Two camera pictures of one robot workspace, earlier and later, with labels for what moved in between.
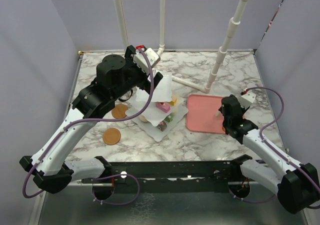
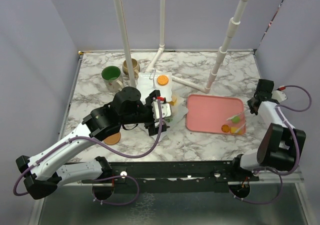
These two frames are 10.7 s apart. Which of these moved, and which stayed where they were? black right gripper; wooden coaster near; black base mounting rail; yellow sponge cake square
Moved: black right gripper
Stayed: black base mounting rail; wooden coaster near; yellow sponge cake square
